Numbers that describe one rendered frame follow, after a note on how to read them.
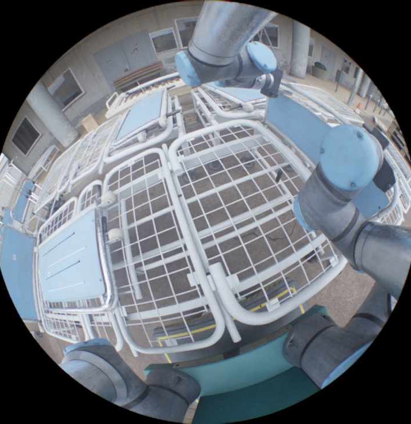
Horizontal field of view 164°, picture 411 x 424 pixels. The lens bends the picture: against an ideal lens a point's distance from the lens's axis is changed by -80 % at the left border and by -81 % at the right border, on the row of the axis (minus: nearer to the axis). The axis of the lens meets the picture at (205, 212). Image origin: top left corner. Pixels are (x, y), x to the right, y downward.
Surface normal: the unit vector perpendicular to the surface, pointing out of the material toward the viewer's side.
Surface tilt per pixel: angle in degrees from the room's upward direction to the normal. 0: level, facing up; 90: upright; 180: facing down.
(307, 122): 90
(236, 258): 0
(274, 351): 0
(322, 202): 80
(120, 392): 74
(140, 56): 90
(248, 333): 0
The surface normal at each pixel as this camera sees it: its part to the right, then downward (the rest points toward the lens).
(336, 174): -0.93, 0.26
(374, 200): -0.92, 0.38
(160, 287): -0.15, -0.41
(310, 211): -0.84, 0.47
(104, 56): 0.35, 0.83
